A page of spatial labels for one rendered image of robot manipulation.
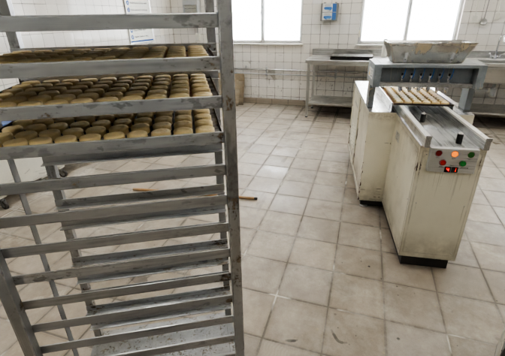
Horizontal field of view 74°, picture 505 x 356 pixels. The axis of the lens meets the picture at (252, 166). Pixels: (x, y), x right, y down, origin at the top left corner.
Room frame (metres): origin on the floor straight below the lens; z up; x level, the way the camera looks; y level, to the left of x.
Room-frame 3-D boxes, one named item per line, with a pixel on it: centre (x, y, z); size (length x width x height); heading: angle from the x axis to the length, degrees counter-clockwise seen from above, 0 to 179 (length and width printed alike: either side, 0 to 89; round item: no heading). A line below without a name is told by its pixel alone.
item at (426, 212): (2.04, -1.16, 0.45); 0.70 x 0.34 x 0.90; 169
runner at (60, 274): (0.77, 0.36, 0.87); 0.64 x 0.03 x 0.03; 100
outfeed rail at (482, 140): (2.62, -1.42, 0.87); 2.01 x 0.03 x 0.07; 169
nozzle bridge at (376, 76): (2.54, -1.26, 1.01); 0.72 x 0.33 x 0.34; 79
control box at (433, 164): (1.69, -1.09, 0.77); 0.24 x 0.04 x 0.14; 79
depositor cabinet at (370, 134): (3.00, -1.35, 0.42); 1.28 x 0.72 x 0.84; 169
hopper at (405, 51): (2.54, -1.26, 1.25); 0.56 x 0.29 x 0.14; 79
